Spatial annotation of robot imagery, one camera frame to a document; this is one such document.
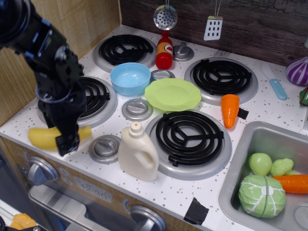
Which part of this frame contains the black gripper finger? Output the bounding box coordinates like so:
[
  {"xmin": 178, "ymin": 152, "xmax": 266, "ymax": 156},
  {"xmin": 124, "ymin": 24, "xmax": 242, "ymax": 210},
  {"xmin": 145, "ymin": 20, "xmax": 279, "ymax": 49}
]
[
  {"xmin": 55, "ymin": 132, "xmax": 80, "ymax": 156},
  {"xmin": 43, "ymin": 113, "xmax": 57, "ymax": 128}
]

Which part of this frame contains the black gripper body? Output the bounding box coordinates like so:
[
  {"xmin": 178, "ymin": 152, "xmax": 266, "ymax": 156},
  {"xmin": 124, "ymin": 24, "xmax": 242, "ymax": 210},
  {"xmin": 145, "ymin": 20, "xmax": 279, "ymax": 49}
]
[{"xmin": 38, "ymin": 80, "xmax": 86, "ymax": 137}]

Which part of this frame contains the yellow toy banana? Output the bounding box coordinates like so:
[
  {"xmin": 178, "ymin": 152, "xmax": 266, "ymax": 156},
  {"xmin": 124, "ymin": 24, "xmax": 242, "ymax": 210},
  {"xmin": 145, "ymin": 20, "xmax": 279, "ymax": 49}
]
[{"xmin": 28, "ymin": 125, "xmax": 92, "ymax": 151}]

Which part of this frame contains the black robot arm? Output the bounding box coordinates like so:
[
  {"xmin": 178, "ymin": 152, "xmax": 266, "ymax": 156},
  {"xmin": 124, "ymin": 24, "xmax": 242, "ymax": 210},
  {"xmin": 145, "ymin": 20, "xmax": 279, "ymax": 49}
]
[{"xmin": 0, "ymin": 0, "xmax": 86, "ymax": 156}]

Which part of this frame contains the silver knob behind plate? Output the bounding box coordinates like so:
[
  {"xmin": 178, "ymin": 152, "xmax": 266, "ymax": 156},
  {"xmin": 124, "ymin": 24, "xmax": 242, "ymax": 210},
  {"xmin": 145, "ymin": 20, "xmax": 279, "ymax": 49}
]
[{"xmin": 150, "ymin": 69, "xmax": 175, "ymax": 83}]

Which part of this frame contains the green plastic plate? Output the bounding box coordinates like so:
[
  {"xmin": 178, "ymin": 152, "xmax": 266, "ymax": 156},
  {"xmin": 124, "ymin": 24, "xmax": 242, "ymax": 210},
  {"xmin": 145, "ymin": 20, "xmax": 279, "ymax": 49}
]
[{"xmin": 144, "ymin": 78, "xmax": 202, "ymax": 112}]

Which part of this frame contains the silver knob front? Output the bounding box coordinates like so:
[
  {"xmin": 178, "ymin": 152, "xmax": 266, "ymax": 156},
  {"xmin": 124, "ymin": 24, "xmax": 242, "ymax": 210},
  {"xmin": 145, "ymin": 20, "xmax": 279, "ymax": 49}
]
[{"xmin": 89, "ymin": 135, "xmax": 121, "ymax": 164}]

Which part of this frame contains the front left black burner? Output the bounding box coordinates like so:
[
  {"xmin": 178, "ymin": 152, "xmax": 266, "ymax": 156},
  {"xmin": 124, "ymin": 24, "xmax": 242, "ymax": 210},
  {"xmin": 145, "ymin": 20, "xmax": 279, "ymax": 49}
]
[{"xmin": 36, "ymin": 76, "xmax": 117, "ymax": 128}]

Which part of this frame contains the black burner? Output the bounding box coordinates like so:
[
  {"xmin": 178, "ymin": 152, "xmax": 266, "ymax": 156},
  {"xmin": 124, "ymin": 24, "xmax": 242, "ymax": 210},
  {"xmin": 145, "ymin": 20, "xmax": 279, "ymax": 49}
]
[
  {"xmin": 36, "ymin": 76, "xmax": 117, "ymax": 128},
  {"xmin": 145, "ymin": 111, "xmax": 232, "ymax": 180},
  {"xmin": 184, "ymin": 57, "xmax": 258, "ymax": 106},
  {"xmin": 93, "ymin": 34, "xmax": 156, "ymax": 73}
]

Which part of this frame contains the left oven dial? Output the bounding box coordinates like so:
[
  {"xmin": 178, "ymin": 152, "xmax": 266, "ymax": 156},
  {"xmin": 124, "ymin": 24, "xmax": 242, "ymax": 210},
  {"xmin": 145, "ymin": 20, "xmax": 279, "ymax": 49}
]
[{"xmin": 28, "ymin": 156, "xmax": 59, "ymax": 186}]

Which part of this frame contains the oven dial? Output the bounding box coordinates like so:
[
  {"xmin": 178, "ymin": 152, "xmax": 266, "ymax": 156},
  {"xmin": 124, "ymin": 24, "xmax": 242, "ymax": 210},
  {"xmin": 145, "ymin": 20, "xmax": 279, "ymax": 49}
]
[
  {"xmin": 28, "ymin": 156, "xmax": 59, "ymax": 186},
  {"xmin": 130, "ymin": 205, "xmax": 167, "ymax": 231}
]

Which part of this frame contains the white toy detergent bottle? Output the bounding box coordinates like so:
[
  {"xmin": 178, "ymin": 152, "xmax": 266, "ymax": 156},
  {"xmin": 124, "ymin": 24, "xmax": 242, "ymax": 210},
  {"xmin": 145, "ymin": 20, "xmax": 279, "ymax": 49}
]
[{"xmin": 118, "ymin": 122, "xmax": 159, "ymax": 181}]

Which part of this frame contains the blue plastic bowl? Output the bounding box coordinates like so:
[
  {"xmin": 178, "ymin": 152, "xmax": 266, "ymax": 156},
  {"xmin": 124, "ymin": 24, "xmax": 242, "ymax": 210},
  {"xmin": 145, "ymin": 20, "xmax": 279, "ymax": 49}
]
[{"xmin": 110, "ymin": 63, "xmax": 151, "ymax": 96}]

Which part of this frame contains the back left black burner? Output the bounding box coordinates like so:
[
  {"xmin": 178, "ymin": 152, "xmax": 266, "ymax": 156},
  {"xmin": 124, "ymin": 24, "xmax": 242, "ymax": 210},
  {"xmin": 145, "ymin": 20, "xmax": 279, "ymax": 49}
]
[{"xmin": 93, "ymin": 34, "xmax": 156, "ymax": 73}]

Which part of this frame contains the orange yellow object bottom left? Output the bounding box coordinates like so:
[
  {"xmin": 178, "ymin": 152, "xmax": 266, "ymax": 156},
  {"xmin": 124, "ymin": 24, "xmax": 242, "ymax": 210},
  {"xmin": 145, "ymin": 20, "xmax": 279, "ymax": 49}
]
[{"xmin": 10, "ymin": 213, "xmax": 37, "ymax": 230}]

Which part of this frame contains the right oven dial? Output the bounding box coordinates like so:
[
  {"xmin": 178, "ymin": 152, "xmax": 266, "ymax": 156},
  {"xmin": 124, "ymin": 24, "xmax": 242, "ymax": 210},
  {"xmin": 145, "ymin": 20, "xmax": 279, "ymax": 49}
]
[{"xmin": 130, "ymin": 205, "xmax": 167, "ymax": 231}]

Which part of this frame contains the red toy ketchup bottle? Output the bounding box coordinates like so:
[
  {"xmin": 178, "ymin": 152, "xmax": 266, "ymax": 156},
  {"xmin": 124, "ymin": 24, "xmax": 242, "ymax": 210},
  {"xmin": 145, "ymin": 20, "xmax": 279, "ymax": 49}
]
[{"xmin": 156, "ymin": 31, "xmax": 173, "ymax": 69}]

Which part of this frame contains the front right black burner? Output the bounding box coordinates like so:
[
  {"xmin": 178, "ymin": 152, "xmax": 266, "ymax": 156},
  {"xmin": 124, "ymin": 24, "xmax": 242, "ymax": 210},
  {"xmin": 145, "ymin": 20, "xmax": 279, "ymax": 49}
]
[{"xmin": 145, "ymin": 111, "xmax": 232, "ymax": 180}]

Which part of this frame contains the silver knob back centre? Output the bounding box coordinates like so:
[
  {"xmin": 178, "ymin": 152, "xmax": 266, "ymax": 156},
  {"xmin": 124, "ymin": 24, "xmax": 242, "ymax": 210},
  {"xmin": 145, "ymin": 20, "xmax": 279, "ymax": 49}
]
[{"xmin": 173, "ymin": 42, "xmax": 194, "ymax": 62}]

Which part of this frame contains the silver perforated ladle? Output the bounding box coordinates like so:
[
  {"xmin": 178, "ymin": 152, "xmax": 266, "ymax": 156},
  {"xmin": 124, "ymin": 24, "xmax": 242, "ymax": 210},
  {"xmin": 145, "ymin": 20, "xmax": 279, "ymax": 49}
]
[{"xmin": 153, "ymin": 0, "xmax": 178, "ymax": 31}]

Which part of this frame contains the black tape patch front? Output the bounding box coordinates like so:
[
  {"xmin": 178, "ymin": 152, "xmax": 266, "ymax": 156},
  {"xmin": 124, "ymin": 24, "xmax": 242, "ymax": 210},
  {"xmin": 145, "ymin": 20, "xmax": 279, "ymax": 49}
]
[{"xmin": 184, "ymin": 197, "xmax": 209, "ymax": 225}]

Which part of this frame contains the back right black burner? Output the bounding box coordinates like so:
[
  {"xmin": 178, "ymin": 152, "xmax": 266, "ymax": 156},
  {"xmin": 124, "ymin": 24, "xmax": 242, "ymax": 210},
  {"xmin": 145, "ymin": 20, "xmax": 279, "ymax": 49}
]
[{"xmin": 184, "ymin": 57, "xmax": 258, "ymax": 106}]

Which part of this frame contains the orange toy carrot on counter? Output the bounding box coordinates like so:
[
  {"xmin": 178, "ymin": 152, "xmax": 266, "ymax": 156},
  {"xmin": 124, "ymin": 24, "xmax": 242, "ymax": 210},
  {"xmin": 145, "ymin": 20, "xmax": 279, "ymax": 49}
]
[{"xmin": 220, "ymin": 94, "xmax": 240, "ymax": 129}]

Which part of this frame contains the white slotted spatula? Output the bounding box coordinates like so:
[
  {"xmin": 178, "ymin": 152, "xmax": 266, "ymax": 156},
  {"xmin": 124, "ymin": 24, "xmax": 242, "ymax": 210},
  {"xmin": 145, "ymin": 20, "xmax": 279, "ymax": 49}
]
[{"xmin": 204, "ymin": 0, "xmax": 223, "ymax": 41}]

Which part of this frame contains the black tape patch by carrot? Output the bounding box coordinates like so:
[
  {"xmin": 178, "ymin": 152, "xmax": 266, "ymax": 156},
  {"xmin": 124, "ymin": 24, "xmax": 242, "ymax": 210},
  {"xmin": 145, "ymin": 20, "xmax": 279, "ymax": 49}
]
[{"xmin": 237, "ymin": 108, "xmax": 249, "ymax": 120}]

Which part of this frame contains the silver toy sink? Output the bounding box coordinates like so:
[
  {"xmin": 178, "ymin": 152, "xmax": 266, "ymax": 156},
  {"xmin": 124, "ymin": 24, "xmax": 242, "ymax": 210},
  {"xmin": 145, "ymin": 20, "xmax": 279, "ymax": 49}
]
[{"xmin": 218, "ymin": 122, "xmax": 308, "ymax": 231}]

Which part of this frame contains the green toy apple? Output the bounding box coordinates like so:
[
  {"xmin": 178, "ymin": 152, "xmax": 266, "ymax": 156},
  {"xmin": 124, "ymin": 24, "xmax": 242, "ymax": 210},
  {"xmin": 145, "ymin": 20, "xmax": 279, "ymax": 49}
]
[{"xmin": 248, "ymin": 153, "xmax": 272, "ymax": 176}]

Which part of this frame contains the green toy cabbage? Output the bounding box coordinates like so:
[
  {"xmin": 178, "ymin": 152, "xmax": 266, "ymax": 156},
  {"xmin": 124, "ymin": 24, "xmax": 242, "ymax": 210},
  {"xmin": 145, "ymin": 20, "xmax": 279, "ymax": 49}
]
[{"xmin": 238, "ymin": 175, "xmax": 286, "ymax": 218}]

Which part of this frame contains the light green toy broccoli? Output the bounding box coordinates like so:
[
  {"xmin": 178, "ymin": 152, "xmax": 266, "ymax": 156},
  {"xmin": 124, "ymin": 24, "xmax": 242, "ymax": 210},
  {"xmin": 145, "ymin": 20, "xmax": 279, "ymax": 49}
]
[{"xmin": 270, "ymin": 158, "xmax": 297, "ymax": 177}]

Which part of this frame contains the orange toy carrot in sink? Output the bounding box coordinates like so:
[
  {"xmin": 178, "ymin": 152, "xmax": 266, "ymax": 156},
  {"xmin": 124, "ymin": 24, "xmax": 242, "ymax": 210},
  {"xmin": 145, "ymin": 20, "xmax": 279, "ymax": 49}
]
[{"xmin": 272, "ymin": 174, "xmax": 308, "ymax": 194}]

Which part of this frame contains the purple toy onion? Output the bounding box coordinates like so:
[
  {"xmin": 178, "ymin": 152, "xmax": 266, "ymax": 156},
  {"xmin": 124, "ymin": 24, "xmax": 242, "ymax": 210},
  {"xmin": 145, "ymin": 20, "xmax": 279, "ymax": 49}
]
[{"xmin": 286, "ymin": 57, "xmax": 308, "ymax": 86}]

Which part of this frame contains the green red toy can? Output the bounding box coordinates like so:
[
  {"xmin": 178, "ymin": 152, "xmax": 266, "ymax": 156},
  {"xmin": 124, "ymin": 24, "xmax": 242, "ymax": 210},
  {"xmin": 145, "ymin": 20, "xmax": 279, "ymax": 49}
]
[{"xmin": 299, "ymin": 87, "xmax": 308, "ymax": 106}]

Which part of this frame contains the oven door handle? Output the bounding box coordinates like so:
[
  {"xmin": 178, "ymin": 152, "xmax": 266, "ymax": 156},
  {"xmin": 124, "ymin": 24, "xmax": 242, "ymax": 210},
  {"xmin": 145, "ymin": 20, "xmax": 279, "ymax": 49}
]
[{"xmin": 29, "ymin": 185, "xmax": 95, "ymax": 231}]

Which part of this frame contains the blue handled toy knife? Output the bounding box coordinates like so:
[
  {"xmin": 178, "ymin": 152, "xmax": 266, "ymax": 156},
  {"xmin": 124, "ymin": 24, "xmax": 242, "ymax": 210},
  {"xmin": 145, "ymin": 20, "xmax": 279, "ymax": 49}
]
[{"xmin": 261, "ymin": 62, "xmax": 287, "ymax": 101}]

